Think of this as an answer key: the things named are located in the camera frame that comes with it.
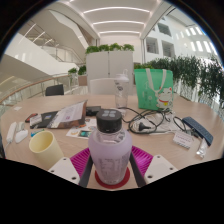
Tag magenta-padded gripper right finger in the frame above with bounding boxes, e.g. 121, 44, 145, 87
128, 145, 179, 189

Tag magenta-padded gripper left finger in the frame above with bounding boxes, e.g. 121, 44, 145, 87
48, 147, 95, 189

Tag purple drink bottle black cap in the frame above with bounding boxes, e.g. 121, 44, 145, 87
87, 108, 133, 187

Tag pale yellow mug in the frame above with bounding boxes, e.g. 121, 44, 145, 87
28, 130, 65, 170

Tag white printed card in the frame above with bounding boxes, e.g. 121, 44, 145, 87
172, 130, 194, 150

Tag colourful printed cards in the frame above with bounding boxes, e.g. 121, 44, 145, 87
65, 118, 98, 140

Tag teal stick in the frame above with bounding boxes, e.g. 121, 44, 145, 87
30, 128, 45, 138

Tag white plastic packet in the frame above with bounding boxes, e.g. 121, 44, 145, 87
195, 137, 209, 159

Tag white computer mouse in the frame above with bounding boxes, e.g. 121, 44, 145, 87
14, 129, 30, 144

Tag dark blue flat case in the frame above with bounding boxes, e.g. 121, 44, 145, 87
181, 115, 214, 147

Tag open printed booklet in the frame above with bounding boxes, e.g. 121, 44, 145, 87
47, 99, 89, 130

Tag white label card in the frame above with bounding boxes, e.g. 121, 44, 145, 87
29, 114, 43, 127

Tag small red-edged dark case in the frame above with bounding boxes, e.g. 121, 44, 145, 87
24, 112, 39, 123

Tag white power strip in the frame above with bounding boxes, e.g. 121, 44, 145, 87
5, 121, 18, 144

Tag small black box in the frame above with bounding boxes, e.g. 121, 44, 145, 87
85, 105, 102, 117

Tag green tote bag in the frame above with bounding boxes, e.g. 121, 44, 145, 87
133, 68, 175, 112

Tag black chair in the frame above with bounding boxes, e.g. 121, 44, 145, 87
45, 83, 65, 97

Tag clear shaker bottle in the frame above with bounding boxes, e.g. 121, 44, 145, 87
114, 69, 130, 109

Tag white chair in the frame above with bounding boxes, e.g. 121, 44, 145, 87
89, 77, 118, 96

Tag potted plants by railing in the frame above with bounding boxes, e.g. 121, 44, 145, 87
67, 65, 88, 87

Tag row of green hedge plants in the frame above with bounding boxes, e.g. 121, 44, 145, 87
133, 54, 224, 108

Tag white cabinet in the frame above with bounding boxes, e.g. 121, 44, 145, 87
85, 50, 135, 95

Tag green plants on cabinet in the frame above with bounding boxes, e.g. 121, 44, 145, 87
85, 42, 136, 55

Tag tangled black cable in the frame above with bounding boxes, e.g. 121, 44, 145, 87
116, 106, 188, 135

